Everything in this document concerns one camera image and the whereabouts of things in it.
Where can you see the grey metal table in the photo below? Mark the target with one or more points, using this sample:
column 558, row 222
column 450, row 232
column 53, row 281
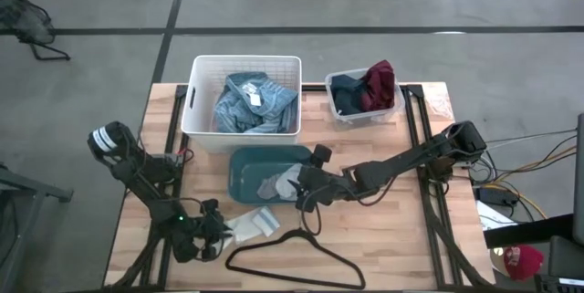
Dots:
column 32, row 188

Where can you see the red cap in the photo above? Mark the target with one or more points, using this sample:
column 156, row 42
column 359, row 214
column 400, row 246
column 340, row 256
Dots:
column 524, row 263

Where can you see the grey monitor edge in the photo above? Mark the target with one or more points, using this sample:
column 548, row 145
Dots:
column 580, row 179

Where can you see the black aluminium frame rail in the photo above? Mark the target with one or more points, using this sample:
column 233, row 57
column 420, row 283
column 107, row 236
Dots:
column 175, row 128
column 314, row 87
column 429, row 201

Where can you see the dark navy cloth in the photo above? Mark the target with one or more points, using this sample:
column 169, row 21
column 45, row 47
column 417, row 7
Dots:
column 349, row 94

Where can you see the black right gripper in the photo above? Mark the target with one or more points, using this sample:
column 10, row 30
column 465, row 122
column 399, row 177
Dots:
column 319, row 188

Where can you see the black mesh chair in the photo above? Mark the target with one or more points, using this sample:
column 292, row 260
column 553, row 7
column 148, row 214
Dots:
column 23, row 14

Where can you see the teal plastic bin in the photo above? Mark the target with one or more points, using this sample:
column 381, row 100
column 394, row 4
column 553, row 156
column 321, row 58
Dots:
column 248, row 165

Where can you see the black clothes hanger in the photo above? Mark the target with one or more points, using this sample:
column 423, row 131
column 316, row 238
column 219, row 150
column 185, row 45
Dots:
column 295, row 233

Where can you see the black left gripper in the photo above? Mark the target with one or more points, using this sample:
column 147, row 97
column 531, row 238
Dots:
column 205, row 233

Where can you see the dark grey cloth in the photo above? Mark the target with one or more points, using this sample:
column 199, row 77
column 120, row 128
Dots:
column 269, row 188

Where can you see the white perforated laundry basket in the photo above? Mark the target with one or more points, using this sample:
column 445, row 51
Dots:
column 196, row 78

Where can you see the white paper sheet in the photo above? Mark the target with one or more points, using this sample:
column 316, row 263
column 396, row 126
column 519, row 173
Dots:
column 488, row 217

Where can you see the clear plastic container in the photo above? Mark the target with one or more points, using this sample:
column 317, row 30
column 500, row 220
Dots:
column 365, row 118

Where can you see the blue denim jeans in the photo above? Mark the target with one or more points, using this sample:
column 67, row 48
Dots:
column 237, row 110

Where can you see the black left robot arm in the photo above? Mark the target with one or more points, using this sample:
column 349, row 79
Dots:
column 146, row 183

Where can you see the black desk shelf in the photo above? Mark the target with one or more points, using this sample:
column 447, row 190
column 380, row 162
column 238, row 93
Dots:
column 524, row 233

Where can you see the white blue striped cloth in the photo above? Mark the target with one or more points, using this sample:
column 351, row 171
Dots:
column 267, row 221

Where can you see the black power adapter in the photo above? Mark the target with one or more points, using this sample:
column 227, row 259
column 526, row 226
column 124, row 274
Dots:
column 497, row 195

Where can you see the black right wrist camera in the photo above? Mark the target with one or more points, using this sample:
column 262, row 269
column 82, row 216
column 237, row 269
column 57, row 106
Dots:
column 322, row 155

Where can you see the maroon cloth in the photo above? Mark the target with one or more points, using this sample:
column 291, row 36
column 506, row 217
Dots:
column 378, row 85

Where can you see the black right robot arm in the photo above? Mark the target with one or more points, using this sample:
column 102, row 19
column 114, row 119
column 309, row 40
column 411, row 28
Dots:
column 392, row 165

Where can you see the pale pink woven cloth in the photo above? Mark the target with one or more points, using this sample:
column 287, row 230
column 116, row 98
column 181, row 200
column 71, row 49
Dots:
column 243, row 229

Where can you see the black equipment box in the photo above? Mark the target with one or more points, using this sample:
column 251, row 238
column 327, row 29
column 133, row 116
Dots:
column 566, row 261

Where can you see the light grey cloth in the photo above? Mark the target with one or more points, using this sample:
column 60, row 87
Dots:
column 287, row 182

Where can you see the clear plastic bag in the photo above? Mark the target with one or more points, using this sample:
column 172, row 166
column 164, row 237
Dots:
column 438, row 101

